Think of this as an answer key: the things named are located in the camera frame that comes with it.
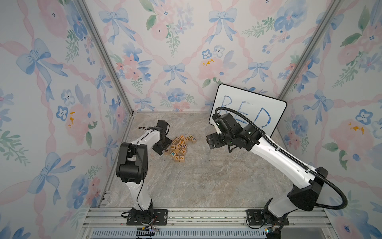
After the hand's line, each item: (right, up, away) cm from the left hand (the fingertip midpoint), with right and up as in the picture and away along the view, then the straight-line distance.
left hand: (168, 145), depth 97 cm
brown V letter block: (+6, -8, -5) cm, 11 cm away
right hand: (+28, +8, -23) cm, 37 cm away
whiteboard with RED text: (+59, +21, -8) cm, 63 cm away
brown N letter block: (+9, -7, -5) cm, 13 cm away
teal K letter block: (+4, -5, -3) cm, 7 cm away
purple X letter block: (+10, -1, 0) cm, 10 cm away
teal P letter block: (+17, +4, +3) cm, 18 cm away
